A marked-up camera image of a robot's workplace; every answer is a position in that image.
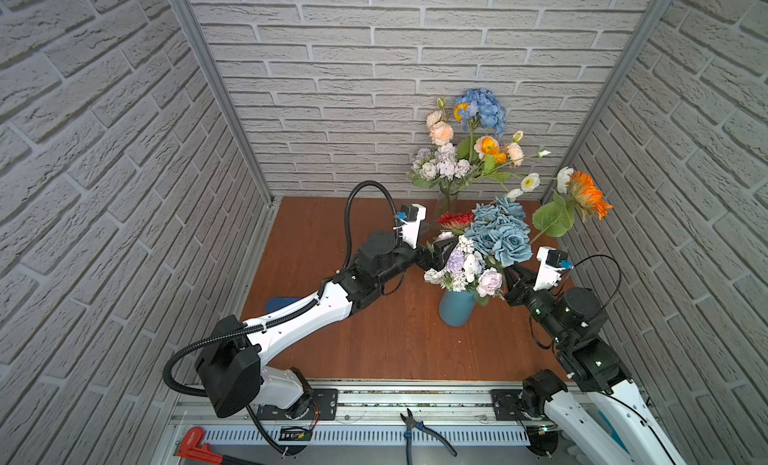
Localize orange gerbera flower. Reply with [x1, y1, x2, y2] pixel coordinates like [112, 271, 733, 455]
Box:
[530, 167, 613, 244]

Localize white ranunculus flower stem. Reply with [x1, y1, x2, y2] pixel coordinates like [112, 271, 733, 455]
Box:
[483, 166, 544, 201]

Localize red gerbera flower stem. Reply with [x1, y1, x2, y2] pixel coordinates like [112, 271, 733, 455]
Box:
[438, 211, 475, 235]

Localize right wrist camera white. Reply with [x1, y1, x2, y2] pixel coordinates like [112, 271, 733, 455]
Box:
[533, 246, 574, 291]

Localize clear glass vase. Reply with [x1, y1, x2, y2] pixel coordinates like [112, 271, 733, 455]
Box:
[437, 187, 458, 216]

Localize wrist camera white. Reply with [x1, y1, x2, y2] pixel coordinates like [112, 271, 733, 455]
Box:
[533, 246, 574, 291]
[395, 204, 427, 249]

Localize dusty blue hydrangea stem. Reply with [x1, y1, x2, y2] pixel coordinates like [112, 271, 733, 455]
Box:
[465, 196, 533, 268]

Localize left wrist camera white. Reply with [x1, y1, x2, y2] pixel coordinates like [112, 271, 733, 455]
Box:
[395, 204, 427, 249]

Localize teal ceramic vase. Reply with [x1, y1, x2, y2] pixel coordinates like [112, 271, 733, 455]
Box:
[438, 291, 476, 327]

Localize aluminium mounting rail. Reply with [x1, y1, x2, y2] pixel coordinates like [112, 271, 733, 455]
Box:
[165, 380, 565, 448]

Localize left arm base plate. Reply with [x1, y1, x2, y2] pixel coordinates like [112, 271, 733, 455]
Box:
[256, 388, 339, 421]

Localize white lilac bouquet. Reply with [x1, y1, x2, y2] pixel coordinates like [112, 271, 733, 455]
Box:
[408, 143, 472, 193]
[424, 232, 503, 305]

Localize blue oval dish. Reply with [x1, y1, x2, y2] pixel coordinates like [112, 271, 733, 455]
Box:
[265, 298, 299, 314]

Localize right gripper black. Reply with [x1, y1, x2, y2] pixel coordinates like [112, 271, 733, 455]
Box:
[504, 262, 570, 350]

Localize blue hydrangea flower stem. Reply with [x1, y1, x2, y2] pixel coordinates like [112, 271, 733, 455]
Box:
[453, 88, 507, 163]

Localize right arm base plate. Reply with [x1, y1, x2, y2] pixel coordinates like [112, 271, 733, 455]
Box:
[490, 388, 553, 422]

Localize black corrugated cable conduit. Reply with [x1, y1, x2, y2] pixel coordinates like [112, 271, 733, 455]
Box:
[161, 180, 400, 457]

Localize blue handled pliers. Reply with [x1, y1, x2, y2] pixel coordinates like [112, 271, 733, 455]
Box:
[400, 408, 458, 465]

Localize orange yellow flower stem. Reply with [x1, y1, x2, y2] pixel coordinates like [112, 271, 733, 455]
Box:
[454, 102, 506, 164]

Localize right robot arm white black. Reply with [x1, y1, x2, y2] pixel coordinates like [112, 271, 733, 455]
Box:
[504, 262, 685, 464]

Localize red clamp tool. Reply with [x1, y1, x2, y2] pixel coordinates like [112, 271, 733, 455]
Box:
[176, 427, 260, 465]

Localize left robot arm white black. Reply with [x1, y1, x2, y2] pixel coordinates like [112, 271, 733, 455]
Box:
[195, 232, 458, 418]

